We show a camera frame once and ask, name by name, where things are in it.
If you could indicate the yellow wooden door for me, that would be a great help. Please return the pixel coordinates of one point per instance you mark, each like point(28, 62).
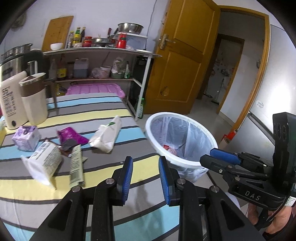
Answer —
point(180, 69)

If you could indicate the striped tablecloth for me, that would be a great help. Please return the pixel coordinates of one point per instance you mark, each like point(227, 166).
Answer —
point(76, 111)

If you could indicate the wooden door frame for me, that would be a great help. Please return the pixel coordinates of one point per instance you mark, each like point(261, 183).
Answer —
point(266, 46)

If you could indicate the pinkish plastic bag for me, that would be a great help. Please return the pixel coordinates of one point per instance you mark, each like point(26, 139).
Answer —
point(96, 73)

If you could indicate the steel pot with lid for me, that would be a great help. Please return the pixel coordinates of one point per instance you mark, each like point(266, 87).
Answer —
point(16, 49)

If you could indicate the white shelf unit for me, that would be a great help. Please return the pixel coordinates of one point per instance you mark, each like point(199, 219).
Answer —
point(104, 50)

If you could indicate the amber oil bottle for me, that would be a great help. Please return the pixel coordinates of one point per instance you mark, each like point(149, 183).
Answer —
point(61, 70)

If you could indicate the white paper bag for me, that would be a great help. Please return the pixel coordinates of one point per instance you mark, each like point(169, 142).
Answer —
point(106, 136)

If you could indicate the small white bowl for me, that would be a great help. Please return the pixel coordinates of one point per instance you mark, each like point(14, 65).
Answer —
point(56, 46)

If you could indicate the green glass bottle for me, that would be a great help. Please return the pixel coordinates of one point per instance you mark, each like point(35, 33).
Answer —
point(141, 109)

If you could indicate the purple drink carton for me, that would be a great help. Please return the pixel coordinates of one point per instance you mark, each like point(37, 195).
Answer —
point(26, 139)

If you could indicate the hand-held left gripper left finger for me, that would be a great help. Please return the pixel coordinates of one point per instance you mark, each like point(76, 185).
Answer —
point(127, 183)

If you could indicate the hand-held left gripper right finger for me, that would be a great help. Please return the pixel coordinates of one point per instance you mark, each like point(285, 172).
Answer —
point(165, 183)

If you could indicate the large steel bowl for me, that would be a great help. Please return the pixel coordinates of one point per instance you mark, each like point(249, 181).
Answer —
point(130, 28)

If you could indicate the red jar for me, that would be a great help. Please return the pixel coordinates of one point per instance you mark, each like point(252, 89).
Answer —
point(87, 42)

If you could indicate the long beige barcode wrapper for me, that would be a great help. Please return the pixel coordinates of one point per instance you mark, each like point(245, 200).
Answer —
point(76, 166)

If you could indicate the clear plastic bottle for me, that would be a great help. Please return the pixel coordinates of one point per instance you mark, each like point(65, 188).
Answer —
point(53, 70)

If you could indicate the white round bin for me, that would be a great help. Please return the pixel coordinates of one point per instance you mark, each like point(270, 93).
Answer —
point(185, 163)

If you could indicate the purple snack wrapper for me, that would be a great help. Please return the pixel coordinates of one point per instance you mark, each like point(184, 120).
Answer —
point(70, 136)

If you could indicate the clear white lidded container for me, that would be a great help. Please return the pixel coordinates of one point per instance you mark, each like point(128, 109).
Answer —
point(137, 41)

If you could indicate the person's right hand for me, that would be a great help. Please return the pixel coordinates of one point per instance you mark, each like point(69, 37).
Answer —
point(281, 220)

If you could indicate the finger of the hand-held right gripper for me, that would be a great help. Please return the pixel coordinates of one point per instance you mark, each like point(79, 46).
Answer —
point(212, 163)
point(224, 154)

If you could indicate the black tall appliance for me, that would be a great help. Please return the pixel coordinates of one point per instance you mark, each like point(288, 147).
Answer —
point(137, 85)

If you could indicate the pink lidded storage box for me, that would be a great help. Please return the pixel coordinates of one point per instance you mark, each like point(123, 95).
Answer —
point(92, 89)

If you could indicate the wooden cutting board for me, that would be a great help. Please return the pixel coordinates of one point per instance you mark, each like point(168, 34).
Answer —
point(57, 32)

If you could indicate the white flat lid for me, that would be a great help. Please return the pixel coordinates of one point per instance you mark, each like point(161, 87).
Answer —
point(144, 50)

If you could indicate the cream and brown kettle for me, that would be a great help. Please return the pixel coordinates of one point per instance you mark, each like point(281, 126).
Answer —
point(34, 106)

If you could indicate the translucent bin liner bag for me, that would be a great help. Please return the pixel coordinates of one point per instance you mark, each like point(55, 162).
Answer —
point(196, 136)

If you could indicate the yellow oil bottle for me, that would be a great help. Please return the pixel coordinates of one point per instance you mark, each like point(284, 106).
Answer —
point(60, 90)

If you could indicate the white thermos 55 label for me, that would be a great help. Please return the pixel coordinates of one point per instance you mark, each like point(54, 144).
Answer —
point(11, 104)

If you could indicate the small white pail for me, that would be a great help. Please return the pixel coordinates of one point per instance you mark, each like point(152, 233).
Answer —
point(105, 71)

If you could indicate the red plastic bottle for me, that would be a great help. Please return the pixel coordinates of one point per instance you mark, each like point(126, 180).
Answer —
point(121, 42)

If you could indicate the white printed packet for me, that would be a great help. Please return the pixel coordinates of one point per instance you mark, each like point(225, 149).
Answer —
point(42, 162)

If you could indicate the steel pan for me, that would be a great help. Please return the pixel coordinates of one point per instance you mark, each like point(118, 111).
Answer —
point(103, 41)

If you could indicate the brown bar wrapper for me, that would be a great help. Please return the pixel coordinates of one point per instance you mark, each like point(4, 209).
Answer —
point(67, 151)

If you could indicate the green basin with bags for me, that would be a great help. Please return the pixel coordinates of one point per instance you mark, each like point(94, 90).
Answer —
point(119, 69)

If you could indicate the dark sauce bottle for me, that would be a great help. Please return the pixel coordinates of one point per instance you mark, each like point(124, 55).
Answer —
point(83, 34)

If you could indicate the clear sauce bottle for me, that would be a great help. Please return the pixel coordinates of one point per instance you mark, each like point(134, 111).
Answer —
point(71, 40)

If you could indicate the green yellow label bottle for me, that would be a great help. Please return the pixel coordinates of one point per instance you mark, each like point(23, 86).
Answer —
point(77, 38)

